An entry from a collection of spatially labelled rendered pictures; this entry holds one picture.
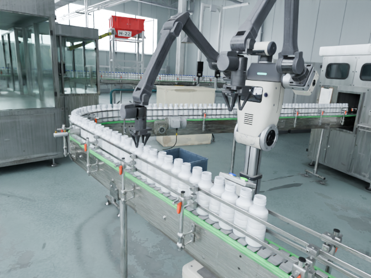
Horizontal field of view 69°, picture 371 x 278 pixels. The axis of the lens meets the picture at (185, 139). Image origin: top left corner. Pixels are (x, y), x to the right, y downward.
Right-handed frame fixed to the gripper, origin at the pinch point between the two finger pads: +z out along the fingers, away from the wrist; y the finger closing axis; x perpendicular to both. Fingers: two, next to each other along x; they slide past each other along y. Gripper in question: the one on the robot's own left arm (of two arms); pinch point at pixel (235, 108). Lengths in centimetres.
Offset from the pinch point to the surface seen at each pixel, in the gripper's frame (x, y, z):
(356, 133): 63, 356, 65
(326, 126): 91, 317, 57
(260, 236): -28.7, -17.0, 35.2
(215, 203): -9.3, -17.9, 31.9
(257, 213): -27.2, -18.2, 27.4
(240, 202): -19.9, -17.4, 27.0
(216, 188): -8.8, -17.0, 26.5
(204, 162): 56, 41, 47
